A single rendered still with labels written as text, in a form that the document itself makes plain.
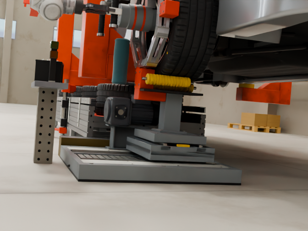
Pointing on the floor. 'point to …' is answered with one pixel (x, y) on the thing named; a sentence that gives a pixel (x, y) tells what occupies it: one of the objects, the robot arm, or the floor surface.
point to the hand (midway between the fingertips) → (114, 11)
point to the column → (45, 125)
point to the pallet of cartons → (258, 123)
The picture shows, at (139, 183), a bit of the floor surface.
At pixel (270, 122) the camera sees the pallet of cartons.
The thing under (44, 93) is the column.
